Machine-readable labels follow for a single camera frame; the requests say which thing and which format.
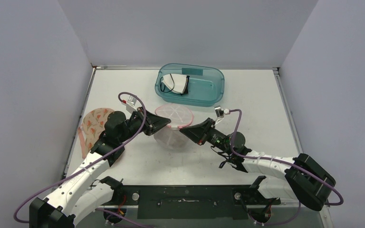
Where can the floral beige laundry bag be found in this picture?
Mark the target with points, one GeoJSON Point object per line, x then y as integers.
{"type": "Point", "coordinates": [91, 127]}

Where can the white bra with black trim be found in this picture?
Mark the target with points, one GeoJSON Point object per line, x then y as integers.
{"type": "Point", "coordinates": [174, 83]}

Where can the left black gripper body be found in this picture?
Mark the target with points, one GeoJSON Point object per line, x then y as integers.
{"type": "Point", "coordinates": [135, 125]}

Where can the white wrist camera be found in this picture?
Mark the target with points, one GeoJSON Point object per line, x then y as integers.
{"type": "Point", "coordinates": [130, 104]}
{"type": "Point", "coordinates": [221, 112]}

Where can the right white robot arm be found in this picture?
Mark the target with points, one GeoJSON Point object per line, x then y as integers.
{"type": "Point", "coordinates": [301, 177]}

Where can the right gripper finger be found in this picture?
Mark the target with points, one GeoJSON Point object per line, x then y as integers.
{"type": "Point", "coordinates": [200, 127]}
{"type": "Point", "coordinates": [195, 134]}

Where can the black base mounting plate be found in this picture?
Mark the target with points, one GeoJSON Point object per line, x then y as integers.
{"type": "Point", "coordinates": [191, 202]}

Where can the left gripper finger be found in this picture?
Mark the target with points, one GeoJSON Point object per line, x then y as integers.
{"type": "Point", "coordinates": [156, 121]}
{"type": "Point", "coordinates": [153, 129]}

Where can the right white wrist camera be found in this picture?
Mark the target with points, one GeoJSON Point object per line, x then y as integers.
{"type": "Point", "coordinates": [221, 112]}

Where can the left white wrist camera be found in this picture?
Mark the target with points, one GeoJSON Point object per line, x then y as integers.
{"type": "Point", "coordinates": [130, 104]}

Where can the white mesh laundry bag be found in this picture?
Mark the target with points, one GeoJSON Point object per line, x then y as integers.
{"type": "Point", "coordinates": [170, 137]}

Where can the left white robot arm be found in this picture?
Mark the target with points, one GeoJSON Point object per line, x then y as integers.
{"type": "Point", "coordinates": [66, 206]}

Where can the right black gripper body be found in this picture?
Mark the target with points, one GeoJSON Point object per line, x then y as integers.
{"type": "Point", "coordinates": [206, 132]}

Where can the teal plastic bin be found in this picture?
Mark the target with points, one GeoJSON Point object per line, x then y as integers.
{"type": "Point", "coordinates": [206, 85]}

